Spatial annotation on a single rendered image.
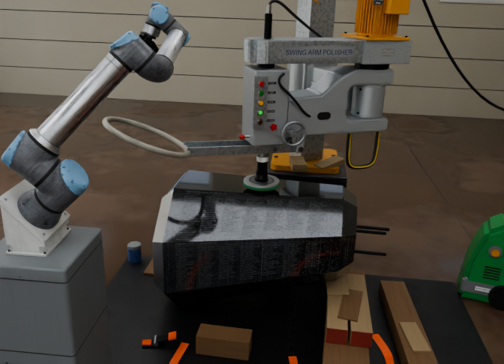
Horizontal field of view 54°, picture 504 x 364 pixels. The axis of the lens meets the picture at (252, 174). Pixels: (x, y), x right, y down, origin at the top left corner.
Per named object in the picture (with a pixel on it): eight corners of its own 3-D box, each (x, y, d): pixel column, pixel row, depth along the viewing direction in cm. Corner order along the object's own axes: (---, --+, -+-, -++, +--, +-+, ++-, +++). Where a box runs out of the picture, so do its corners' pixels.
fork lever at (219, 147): (293, 144, 307) (294, 136, 305) (306, 153, 289) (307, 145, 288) (181, 148, 285) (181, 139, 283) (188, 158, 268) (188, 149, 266)
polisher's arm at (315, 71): (277, 92, 367) (278, 58, 358) (316, 90, 381) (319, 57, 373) (334, 115, 304) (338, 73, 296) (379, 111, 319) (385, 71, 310)
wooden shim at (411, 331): (398, 323, 293) (398, 322, 292) (415, 324, 293) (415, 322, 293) (412, 353, 269) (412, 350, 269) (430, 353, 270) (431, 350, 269)
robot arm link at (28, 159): (30, 190, 200) (158, 53, 201) (-8, 161, 193) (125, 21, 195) (34, 180, 214) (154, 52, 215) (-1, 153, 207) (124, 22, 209)
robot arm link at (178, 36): (174, 79, 205) (195, 32, 263) (151, 57, 201) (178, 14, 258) (155, 97, 210) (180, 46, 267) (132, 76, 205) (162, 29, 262)
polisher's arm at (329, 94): (368, 139, 323) (377, 61, 306) (388, 149, 302) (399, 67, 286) (261, 145, 301) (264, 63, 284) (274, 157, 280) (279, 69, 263)
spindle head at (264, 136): (296, 137, 307) (301, 63, 292) (311, 147, 288) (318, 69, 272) (241, 140, 296) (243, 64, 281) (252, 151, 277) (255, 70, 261)
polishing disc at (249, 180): (278, 189, 287) (278, 187, 286) (241, 187, 288) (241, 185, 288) (280, 176, 306) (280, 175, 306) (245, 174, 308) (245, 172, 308)
